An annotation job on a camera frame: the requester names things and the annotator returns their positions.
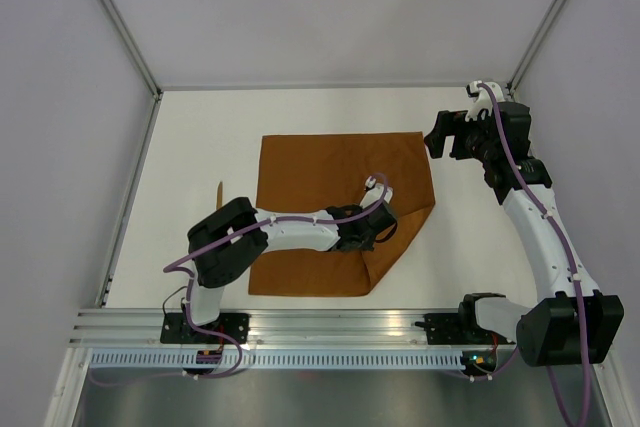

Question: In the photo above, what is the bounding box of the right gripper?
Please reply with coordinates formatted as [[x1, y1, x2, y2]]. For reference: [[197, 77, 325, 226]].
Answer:
[[424, 109, 499, 163]]

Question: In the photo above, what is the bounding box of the brown cloth napkin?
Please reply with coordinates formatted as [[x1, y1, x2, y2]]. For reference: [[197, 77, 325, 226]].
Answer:
[[248, 132, 436, 297]]

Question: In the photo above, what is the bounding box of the knife with dark handle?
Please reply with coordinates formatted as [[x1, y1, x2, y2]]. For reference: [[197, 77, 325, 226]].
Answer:
[[216, 181, 223, 210]]

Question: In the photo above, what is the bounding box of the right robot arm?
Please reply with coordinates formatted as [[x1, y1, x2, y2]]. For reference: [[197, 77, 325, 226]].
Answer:
[[424, 102, 624, 367]]

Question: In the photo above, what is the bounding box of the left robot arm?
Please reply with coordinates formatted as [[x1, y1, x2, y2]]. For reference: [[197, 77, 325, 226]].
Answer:
[[183, 197, 398, 343]]

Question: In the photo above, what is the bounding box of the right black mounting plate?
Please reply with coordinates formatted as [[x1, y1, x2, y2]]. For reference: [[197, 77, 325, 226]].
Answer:
[[413, 313, 469, 346]]

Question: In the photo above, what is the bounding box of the black mounting plate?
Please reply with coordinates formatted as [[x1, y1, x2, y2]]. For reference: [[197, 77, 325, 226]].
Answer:
[[160, 312, 250, 345], [413, 313, 469, 346]]

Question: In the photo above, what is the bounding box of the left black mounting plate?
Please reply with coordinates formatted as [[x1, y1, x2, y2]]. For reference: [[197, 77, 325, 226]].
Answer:
[[160, 312, 250, 345]]

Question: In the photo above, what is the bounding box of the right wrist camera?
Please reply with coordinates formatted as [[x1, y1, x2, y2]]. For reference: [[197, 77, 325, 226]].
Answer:
[[465, 80, 505, 122]]

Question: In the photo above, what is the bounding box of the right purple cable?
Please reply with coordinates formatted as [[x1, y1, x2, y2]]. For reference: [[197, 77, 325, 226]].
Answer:
[[477, 80, 594, 427]]

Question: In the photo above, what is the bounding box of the purple cable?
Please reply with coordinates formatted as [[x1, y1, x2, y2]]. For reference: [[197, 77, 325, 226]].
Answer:
[[477, 80, 594, 427], [89, 172, 390, 388]]

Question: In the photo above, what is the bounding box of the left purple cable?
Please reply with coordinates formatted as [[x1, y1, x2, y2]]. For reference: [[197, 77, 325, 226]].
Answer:
[[89, 172, 390, 388]]

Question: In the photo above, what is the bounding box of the right aluminium frame post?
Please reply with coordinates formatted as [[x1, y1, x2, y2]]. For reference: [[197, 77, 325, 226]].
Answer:
[[506, 0, 569, 96]]

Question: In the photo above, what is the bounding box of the aluminium frame post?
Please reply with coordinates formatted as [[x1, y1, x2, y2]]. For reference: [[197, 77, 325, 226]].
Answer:
[[506, 0, 569, 96], [97, 0, 162, 100]]

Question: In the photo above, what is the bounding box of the slotted cable duct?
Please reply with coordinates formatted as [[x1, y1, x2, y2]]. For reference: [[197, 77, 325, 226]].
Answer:
[[90, 348, 463, 371]]

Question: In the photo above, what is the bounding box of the left aluminium frame post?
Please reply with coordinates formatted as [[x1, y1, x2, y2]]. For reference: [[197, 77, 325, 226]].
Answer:
[[97, 0, 162, 100]]

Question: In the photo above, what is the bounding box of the aluminium front rail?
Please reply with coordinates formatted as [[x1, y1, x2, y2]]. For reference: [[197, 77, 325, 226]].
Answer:
[[68, 308, 493, 349]]

